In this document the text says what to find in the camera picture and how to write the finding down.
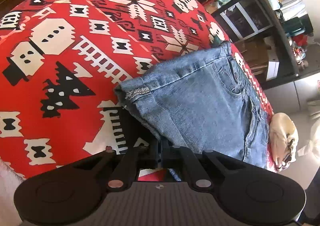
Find black shelf desk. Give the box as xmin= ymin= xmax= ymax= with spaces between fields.
xmin=212 ymin=0 xmax=319 ymax=90

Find red patterned tablecloth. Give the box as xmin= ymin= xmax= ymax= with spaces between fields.
xmin=1 ymin=0 xmax=228 ymax=179

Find white plastic drawer unit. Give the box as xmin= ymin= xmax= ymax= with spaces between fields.
xmin=219 ymin=1 xmax=272 ymax=42

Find cardboard boxes stack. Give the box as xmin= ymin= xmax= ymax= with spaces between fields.
xmin=235 ymin=36 xmax=279 ymax=83

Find blue denim shorts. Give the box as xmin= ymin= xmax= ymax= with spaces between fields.
xmin=114 ymin=41 xmax=269 ymax=168

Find grey refrigerator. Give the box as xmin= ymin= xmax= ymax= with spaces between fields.
xmin=264 ymin=73 xmax=319 ymax=114

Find teal mug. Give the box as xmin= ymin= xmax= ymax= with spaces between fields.
xmin=282 ymin=17 xmax=305 ymax=37

